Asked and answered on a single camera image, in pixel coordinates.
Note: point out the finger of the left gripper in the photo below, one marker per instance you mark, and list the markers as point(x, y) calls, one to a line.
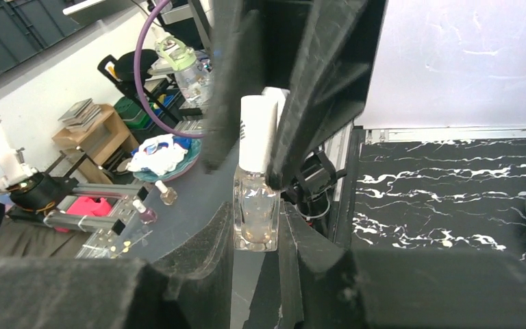
point(329, 82)
point(238, 71)

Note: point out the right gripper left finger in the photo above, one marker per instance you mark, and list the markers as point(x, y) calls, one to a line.
point(190, 287)

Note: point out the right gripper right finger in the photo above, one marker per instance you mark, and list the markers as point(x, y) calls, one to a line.
point(325, 286)

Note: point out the clear nail polish bottle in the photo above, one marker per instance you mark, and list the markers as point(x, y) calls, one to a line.
point(255, 204)

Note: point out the clear green-lid water bottle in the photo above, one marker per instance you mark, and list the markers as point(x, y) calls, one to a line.
point(191, 76)

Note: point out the purple nail polish bottle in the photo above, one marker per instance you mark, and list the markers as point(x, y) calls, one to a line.
point(146, 215)

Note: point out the gold nail polish bottle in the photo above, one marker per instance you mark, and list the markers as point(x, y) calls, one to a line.
point(167, 194)

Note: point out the black chair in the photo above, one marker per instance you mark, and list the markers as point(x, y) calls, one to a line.
point(165, 95)

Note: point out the teal plate with cloth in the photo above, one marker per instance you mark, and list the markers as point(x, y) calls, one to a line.
point(164, 157)

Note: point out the wooden shelf box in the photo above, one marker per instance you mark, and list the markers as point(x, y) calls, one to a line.
point(107, 135)

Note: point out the red object on rail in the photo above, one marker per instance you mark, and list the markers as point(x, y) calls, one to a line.
point(92, 215)

